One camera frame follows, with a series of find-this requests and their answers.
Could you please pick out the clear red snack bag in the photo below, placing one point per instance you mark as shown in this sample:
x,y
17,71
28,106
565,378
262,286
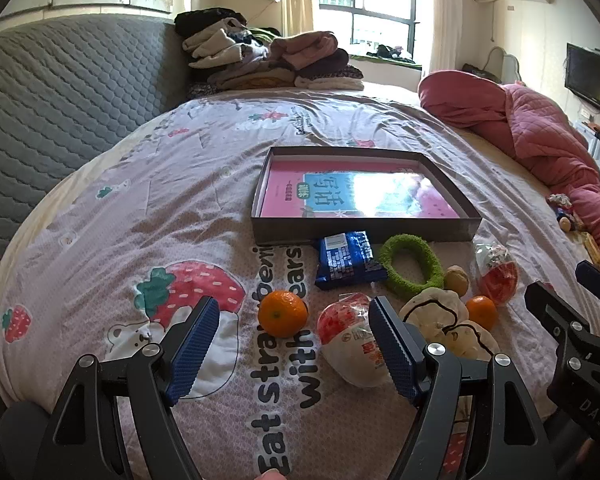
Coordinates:
x,y
497,280

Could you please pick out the white red-print snack bag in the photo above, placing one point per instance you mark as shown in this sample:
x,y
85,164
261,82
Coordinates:
x,y
350,355

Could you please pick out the dark clothes on windowsill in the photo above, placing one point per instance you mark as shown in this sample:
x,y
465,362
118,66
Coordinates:
x,y
387,52

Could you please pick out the blue snack packet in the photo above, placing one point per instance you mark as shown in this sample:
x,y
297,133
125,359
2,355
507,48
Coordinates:
x,y
345,260

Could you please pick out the black television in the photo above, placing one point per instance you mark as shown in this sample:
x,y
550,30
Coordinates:
x,y
592,77

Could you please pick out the orange mandarin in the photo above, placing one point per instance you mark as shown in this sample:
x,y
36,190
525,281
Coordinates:
x,y
282,312
481,312

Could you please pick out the dark bag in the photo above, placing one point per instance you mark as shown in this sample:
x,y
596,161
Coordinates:
x,y
477,71

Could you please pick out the pile of folded clothes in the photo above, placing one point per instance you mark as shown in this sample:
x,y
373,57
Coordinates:
x,y
280,60

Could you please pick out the yellow packet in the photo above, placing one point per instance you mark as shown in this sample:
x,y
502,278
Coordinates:
x,y
593,250

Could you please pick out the cream curtain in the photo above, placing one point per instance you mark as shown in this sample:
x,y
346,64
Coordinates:
x,y
442,15
300,0

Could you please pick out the grey cardboard box tray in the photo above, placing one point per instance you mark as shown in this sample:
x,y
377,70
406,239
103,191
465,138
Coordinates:
x,y
360,230

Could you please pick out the grey quilted headboard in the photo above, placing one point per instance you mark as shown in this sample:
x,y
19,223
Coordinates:
x,y
55,110

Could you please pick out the pink quilt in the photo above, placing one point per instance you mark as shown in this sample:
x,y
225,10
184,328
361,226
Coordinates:
x,y
530,130

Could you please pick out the walnut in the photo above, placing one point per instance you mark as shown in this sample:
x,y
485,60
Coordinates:
x,y
457,280

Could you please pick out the window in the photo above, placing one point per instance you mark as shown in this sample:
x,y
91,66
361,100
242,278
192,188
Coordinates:
x,y
380,30

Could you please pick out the small colourful toys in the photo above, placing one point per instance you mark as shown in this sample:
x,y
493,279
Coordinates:
x,y
562,207

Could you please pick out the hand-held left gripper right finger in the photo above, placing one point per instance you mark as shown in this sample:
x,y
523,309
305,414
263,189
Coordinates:
x,y
387,340

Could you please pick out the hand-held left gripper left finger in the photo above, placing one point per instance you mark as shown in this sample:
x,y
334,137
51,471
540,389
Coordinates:
x,y
195,345

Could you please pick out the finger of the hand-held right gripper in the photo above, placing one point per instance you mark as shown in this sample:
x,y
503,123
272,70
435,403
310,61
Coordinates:
x,y
592,275
550,305

